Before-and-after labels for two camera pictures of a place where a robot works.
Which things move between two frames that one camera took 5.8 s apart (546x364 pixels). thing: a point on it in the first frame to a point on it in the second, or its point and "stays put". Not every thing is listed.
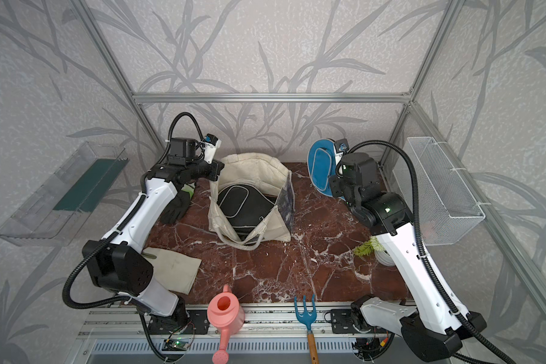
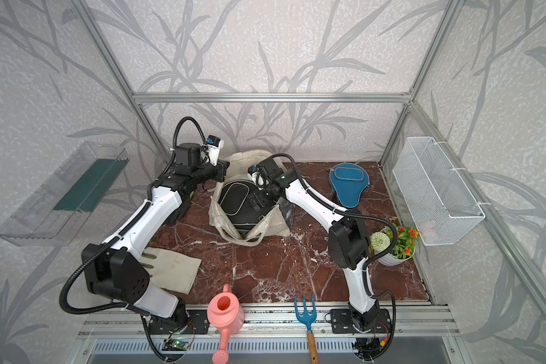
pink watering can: [226, 312] stays put
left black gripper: [216, 167] stays put
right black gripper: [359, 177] to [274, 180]
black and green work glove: [179, 205] stays put
